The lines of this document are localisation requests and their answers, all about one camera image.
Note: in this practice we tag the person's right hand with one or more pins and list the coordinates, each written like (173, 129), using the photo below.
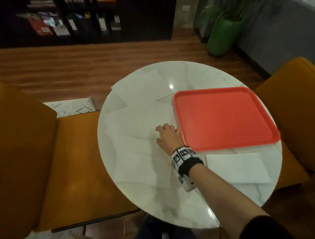
(172, 139)

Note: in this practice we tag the spread white napkins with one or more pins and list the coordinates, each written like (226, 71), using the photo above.
(137, 115)

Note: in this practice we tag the white paper napkin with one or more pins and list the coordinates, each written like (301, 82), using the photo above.
(142, 170)

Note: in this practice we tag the orange plastic tray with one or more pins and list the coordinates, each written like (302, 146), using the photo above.
(226, 118)

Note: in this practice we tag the person's right forearm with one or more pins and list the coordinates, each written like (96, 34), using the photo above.
(221, 197)

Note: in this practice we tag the person's blue jeans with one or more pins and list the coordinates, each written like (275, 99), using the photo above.
(157, 229)

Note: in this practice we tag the person's black right sleeve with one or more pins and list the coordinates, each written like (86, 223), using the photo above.
(265, 229)

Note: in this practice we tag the black right wristband with markers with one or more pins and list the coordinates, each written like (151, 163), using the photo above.
(190, 166)

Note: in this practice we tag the pale patterned rug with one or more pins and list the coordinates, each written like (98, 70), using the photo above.
(73, 107)

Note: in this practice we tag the green plant pot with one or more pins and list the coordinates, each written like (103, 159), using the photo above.
(222, 39)

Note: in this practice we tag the black display bookshelf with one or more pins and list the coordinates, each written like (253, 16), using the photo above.
(147, 24)

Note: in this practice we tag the mustard yellow upholstered chair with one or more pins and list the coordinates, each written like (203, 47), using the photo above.
(290, 103)
(24, 160)

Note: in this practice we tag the dark binder with white label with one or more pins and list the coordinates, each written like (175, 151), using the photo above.
(102, 24)
(115, 23)
(72, 24)

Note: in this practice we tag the white booklet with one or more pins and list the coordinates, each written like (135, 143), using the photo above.
(61, 31)

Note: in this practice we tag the red book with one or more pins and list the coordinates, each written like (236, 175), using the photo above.
(40, 27)

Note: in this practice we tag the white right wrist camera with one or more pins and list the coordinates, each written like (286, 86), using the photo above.
(188, 184)

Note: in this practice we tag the white wall outlet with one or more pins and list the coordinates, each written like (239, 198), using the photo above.
(186, 8)

